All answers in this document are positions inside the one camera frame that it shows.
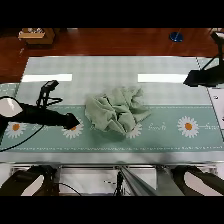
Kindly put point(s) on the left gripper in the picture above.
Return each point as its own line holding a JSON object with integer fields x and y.
{"x": 71, "y": 121}

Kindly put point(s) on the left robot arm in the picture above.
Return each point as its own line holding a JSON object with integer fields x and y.
{"x": 33, "y": 115}

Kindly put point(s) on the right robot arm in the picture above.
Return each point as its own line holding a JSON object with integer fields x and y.
{"x": 203, "y": 78}

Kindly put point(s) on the pale green garment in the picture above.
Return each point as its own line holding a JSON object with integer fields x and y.
{"x": 115, "y": 110}

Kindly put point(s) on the brown wooden box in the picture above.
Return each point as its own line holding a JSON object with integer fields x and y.
{"x": 37, "y": 36}

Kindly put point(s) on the blue round object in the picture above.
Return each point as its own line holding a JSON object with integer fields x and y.
{"x": 176, "y": 36}

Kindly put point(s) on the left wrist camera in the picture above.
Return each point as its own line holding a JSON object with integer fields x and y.
{"x": 50, "y": 84}

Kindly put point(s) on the silver frame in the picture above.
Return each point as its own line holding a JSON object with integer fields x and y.
{"x": 141, "y": 186}

